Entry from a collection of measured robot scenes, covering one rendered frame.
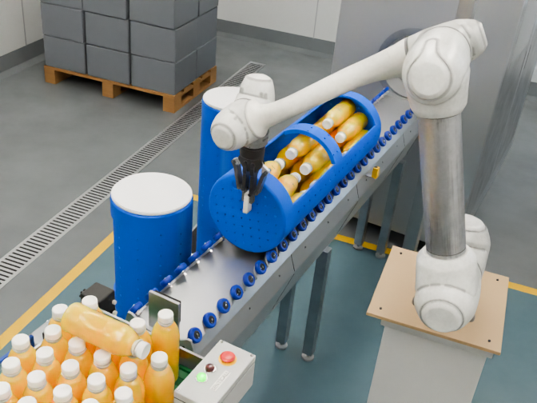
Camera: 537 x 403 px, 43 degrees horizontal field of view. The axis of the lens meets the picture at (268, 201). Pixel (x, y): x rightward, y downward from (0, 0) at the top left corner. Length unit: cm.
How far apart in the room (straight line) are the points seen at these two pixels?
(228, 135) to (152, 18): 361
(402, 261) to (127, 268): 94
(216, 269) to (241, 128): 61
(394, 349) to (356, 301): 156
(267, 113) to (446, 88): 48
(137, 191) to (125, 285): 35
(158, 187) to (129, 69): 322
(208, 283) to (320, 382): 117
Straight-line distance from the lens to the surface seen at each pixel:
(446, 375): 213
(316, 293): 301
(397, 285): 213
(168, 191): 240
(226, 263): 224
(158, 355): 165
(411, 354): 210
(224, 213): 223
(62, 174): 463
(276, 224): 214
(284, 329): 322
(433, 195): 169
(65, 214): 421
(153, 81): 549
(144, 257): 238
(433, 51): 154
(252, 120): 177
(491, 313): 213
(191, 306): 207
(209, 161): 318
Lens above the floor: 227
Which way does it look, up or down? 31 degrees down
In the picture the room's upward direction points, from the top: 6 degrees clockwise
